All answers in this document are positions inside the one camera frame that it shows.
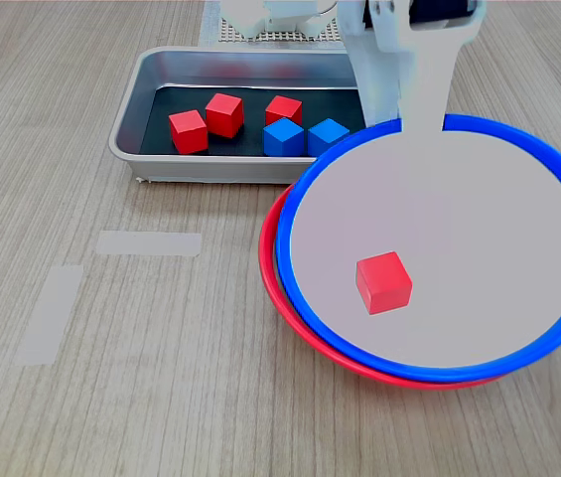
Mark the small red cube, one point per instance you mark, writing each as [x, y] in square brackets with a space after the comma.
[188, 131]
[284, 108]
[384, 285]
[224, 114]

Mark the translucent tape strip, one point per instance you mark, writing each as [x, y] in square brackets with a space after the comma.
[151, 243]
[46, 318]

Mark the small blue cube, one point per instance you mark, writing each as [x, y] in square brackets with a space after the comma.
[327, 138]
[282, 138]

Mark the wide pale tape sheet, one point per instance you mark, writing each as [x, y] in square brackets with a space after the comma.
[208, 25]

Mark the black tray mat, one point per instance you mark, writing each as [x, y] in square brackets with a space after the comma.
[255, 102]

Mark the blue rimmed white plate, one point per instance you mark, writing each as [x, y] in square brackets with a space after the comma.
[459, 223]

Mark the steel tray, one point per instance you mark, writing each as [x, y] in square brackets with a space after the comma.
[131, 99]

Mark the red rimmed white plate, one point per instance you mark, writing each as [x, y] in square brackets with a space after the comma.
[265, 248]

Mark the pale perforated base plate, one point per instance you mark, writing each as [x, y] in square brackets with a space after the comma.
[280, 36]

